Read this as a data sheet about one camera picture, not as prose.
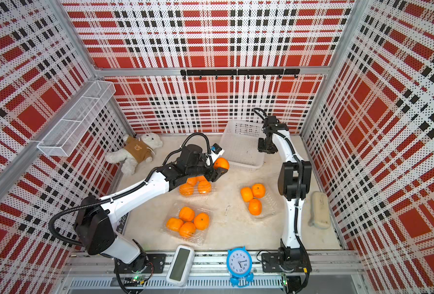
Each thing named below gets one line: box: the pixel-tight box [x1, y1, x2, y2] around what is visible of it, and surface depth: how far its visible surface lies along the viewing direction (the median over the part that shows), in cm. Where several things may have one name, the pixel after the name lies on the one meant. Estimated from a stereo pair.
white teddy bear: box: [105, 132, 164, 176], surface depth 106 cm
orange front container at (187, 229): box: [178, 221, 197, 238], surface depth 79 cm
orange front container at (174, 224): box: [166, 217, 184, 232], surface depth 79 cm
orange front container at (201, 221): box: [193, 211, 210, 231], surface depth 84 cm
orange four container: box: [248, 198, 263, 216], surface depth 87 cm
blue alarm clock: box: [226, 246, 254, 288], surface depth 72 cm
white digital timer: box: [165, 245, 195, 288], surface depth 72 cm
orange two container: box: [251, 183, 267, 199], surface depth 92 cm
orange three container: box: [240, 186, 254, 203], surface depth 90 cm
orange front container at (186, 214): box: [178, 206, 195, 222], surface depth 84 cm
